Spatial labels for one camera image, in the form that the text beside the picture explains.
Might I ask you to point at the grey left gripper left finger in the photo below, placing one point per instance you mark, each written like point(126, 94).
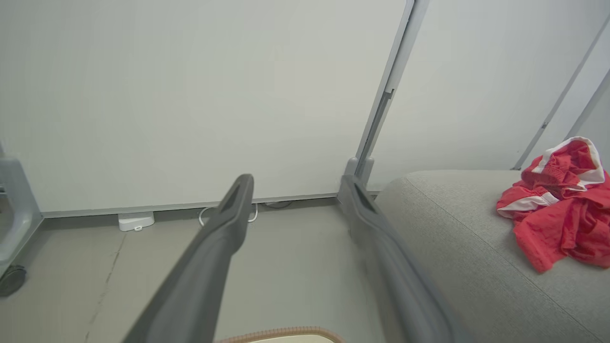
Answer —
point(209, 247)

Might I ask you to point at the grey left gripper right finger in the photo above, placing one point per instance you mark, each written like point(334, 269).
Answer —
point(386, 257)

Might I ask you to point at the red garment with white stripes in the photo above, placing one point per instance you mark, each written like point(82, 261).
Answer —
point(562, 209)

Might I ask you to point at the cream perforated laundry basket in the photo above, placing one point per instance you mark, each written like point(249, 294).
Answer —
point(286, 336)

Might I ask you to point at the white power adapter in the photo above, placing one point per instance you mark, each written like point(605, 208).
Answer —
point(136, 221)

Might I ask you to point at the grey fabric sofa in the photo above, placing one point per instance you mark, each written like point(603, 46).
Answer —
point(476, 267)

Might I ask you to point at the wide white partition panel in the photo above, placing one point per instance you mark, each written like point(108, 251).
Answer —
point(190, 95)

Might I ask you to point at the grey partition foot with caster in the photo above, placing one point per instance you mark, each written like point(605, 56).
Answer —
point(16, 214)

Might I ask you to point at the black caster wheel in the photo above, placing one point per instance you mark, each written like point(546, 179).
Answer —
point(12, 281)

